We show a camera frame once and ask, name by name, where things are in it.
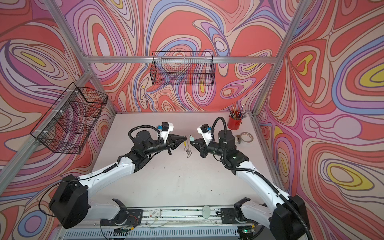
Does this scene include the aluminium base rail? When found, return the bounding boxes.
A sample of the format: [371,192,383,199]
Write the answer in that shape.
[50,205,273,240]

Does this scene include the pens in cup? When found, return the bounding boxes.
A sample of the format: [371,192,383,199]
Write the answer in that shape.
[227,106,249,120]

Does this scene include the aluminium frame post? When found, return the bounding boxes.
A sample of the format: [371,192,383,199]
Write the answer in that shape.
[44,0,118,116]

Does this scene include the black wire basket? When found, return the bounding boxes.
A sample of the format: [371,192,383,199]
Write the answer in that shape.
[150,50,216,86]
[30,83,108,155]

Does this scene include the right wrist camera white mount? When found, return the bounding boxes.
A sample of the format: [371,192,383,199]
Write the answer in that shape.
[197,124,214,146]

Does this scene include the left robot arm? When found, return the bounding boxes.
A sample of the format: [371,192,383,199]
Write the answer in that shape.
[49,130,187,229]

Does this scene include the white label tag on rail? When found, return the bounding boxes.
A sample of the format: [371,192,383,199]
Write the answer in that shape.
[149,209,162,218]

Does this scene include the black wire basket left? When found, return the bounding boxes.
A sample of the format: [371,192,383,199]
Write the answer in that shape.
[30,83,108,155]

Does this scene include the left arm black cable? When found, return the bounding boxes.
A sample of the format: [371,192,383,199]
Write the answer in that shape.
[128,125,161,140]

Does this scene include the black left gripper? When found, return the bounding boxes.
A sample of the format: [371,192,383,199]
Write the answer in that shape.
[142,135,187,158]

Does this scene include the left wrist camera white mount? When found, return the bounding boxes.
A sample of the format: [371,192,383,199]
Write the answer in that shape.
[158,122,174,143]

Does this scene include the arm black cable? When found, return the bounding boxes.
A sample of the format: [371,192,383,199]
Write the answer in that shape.
[128,125,161,140]
[210,116,314,240]

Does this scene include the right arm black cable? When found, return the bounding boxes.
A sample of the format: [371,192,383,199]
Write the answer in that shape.
[210,116,314,240]

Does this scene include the metal keyring organizer yellow grip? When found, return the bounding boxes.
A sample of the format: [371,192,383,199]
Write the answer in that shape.
[184,136,192,158]

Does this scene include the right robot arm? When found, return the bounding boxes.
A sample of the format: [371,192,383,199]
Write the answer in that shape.
[190,130,313,240]

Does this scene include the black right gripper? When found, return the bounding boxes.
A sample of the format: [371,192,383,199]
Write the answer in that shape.
[191,137,227,158]

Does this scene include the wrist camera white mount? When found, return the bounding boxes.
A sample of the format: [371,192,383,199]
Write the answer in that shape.
[197,124,214,146]
[158,122,174,143]

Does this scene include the red pen cup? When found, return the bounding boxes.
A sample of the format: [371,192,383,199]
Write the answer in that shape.
[227,111,242,131]

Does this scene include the tape roll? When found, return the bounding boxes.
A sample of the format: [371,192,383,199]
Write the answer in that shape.
[240,132,254,144]

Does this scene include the black wire basket back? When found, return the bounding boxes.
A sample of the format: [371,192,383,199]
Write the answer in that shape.
[150,50,216,86]

